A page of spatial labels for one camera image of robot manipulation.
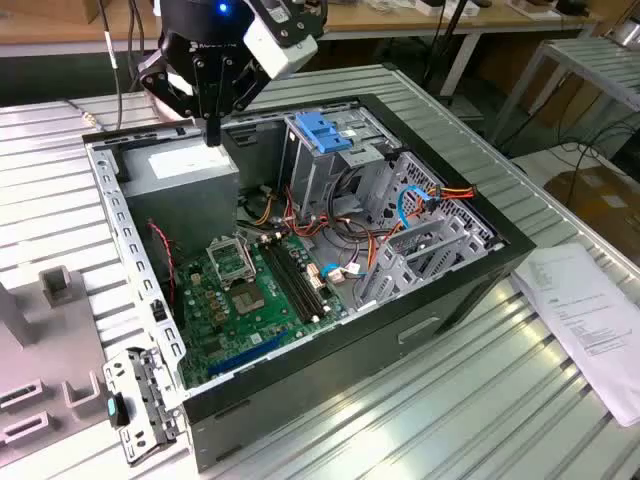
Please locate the brown cardboard floor box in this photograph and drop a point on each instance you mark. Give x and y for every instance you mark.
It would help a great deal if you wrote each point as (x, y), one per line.
(600, 195)

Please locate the wooden desk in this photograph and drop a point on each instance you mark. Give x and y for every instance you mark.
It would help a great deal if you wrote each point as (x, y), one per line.
(50, 27)

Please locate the metal disk bay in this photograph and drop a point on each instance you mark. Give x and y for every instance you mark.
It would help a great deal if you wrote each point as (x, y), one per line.
(392, 280)

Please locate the green motherboard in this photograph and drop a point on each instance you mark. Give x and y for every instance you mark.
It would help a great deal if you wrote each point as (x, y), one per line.
(240, 332)

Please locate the metal card retention bracket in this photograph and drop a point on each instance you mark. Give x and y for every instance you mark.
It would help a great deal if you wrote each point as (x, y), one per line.
(120, 372)

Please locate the black open PC case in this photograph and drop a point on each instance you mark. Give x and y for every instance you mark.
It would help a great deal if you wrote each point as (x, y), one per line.
(350, 370)

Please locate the grey parts rack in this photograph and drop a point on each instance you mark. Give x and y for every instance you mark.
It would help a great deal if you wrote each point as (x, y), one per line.
(45, 350)

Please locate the metal optical drive cage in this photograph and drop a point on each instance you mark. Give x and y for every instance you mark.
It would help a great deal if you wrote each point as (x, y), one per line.
(310, 175)

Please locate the metal slat side table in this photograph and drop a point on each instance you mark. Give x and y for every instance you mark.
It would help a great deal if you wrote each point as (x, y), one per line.
(600, 65)

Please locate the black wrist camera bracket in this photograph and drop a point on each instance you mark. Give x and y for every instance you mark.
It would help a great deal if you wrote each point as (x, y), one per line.
(295, 20)

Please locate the printed white paper sheets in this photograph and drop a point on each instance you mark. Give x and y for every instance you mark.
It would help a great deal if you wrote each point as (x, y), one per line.
(580, 310)

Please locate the black RAM slot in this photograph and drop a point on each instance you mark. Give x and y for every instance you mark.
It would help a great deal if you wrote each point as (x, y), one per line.
(305, 275)
(291, 282)
(298, 279)
(285, 285)

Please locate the blue drive latch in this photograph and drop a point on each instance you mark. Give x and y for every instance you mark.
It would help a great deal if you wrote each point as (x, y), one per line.
(320, 131)

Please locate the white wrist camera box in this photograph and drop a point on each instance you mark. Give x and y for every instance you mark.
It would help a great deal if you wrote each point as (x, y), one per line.
(280, 50)

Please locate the black blue bracket latch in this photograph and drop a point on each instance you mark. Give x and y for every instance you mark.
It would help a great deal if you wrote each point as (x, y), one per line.
(112, 407)

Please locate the blue expansion slot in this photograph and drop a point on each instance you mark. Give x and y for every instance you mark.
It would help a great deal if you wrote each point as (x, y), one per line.
(250, 352)

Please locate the black case switch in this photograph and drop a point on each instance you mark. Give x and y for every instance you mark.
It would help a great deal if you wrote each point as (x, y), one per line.
(158, 312)

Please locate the CPU socket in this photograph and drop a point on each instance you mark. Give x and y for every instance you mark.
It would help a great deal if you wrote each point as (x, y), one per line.
(247, 300)

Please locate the shiny metal cylinder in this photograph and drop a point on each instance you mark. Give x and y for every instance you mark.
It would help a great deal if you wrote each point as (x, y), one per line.
(625, 32)

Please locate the grey power supply unit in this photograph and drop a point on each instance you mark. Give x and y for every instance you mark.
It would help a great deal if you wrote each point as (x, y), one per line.
(180, 200)

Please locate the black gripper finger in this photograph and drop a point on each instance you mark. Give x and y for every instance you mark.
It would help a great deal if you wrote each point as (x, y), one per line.
(201, 85)
(227, 85)

